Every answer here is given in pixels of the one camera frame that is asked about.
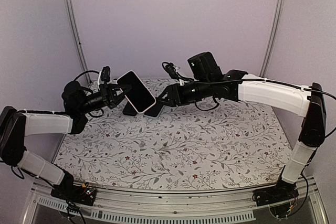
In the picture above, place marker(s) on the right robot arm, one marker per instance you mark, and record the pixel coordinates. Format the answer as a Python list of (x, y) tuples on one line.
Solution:
[(305, 102)]

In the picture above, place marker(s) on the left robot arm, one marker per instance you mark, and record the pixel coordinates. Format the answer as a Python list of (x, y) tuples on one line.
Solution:
[(16, 125)]

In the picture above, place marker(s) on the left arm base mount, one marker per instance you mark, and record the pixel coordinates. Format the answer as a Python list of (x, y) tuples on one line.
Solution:
[(81, 194)]

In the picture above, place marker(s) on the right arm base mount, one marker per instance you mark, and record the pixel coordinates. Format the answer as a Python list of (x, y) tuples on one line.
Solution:
[(274, 194)]

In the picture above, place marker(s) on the floral patterned table mat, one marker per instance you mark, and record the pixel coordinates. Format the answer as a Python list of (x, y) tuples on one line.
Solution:
[(193, 147)]

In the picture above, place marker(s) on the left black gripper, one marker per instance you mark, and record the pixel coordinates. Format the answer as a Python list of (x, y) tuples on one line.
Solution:
[(108, 93)]

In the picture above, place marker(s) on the front aluminium rail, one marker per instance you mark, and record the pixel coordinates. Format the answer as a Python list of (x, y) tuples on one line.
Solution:
[(127, 205)]

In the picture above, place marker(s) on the left aluminium frame post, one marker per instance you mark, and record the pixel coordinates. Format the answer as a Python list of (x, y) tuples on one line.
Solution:
[(75, 34)]

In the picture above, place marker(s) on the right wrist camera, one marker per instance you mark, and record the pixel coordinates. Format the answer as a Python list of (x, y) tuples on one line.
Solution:
[(171, 70)]

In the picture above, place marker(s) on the black phone left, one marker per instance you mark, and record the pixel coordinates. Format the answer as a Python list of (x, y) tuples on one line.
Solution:
[(129, 110)]

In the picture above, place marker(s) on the right aluminium frame post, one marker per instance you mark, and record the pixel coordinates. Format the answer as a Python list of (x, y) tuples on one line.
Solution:
[(272, 38)]

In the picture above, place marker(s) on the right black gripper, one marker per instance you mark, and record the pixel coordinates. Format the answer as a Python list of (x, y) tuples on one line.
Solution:
[(171, 91)]

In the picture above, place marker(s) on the black phone middle white case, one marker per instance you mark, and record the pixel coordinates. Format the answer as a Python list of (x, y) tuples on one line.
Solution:
[(154, 111)]

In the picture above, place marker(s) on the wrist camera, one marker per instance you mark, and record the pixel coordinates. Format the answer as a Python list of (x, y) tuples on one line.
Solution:
[(171, 70), (104, 76)]

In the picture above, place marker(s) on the aluminium frame post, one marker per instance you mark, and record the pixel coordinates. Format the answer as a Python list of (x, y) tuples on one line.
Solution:
[(272, 38), (75, 34)]

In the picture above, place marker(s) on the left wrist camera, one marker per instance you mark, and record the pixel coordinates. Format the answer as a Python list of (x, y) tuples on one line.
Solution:
[(104, 76)]

